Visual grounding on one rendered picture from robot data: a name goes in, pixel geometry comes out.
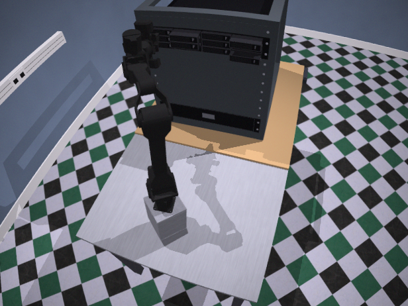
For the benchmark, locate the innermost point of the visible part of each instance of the tan flat board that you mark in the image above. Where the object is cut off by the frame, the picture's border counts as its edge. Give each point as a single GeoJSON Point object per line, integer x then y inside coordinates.
{"type": "Point", "coordinates": [276, 148]}

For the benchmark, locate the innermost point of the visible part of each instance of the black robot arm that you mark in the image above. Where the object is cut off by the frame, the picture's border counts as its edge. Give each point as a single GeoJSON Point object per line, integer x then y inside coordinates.
{"type": "Point", "coordinates": [155, 122]}

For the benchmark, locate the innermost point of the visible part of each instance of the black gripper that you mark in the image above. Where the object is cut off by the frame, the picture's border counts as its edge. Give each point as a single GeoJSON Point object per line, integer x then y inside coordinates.
{"type": "Point", "coordinates": [150, 42]}

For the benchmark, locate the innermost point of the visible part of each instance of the black server rack frame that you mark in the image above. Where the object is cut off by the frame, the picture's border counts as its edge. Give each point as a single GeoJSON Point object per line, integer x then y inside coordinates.
{"type": "Point", "coordinates": [207, 90]}

